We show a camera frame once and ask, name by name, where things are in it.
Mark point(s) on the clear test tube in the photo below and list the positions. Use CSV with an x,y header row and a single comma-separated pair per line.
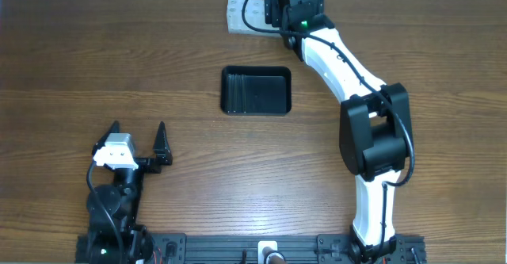
x,y
231,93
244,93
237,93

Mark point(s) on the black tray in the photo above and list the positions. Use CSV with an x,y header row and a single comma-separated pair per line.
x,y
269,93

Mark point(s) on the mounting rail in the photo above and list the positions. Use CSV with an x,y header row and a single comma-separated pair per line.
x,y
222,248

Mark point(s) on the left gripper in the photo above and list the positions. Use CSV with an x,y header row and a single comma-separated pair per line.
x,y
148,165

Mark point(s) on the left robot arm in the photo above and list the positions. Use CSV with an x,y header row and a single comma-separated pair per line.
x,y
104,200

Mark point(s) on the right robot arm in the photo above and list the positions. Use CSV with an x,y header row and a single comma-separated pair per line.
x,y
368,137

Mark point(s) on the white test tube rack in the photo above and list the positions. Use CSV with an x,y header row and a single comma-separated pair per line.
x,y
237,14

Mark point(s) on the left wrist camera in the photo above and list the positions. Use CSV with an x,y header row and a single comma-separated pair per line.
x,y
117,151

